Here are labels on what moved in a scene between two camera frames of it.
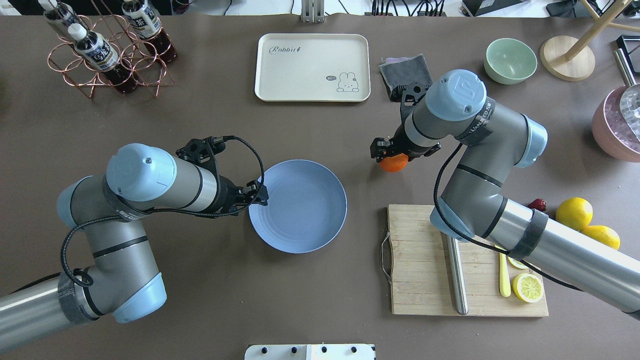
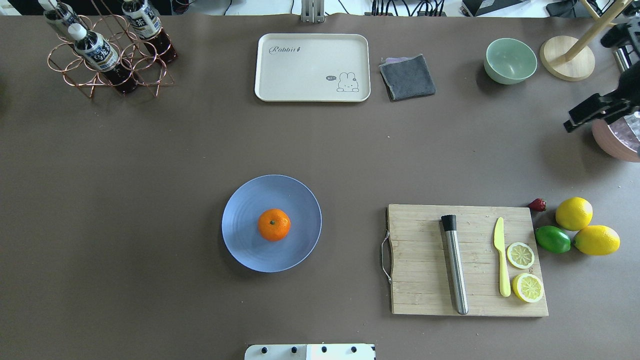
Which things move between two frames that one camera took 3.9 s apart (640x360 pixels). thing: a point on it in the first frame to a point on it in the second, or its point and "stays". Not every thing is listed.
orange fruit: (393, 164) to (274, 224)
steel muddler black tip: (456, 269) stays
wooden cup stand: (569, 60) stays
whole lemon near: (604, 234) stays
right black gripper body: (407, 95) to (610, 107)
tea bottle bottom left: (96, 49) stays
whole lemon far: (574, 213) stays
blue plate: (307, 207) to (241, 214)
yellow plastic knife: (504, 282) stays
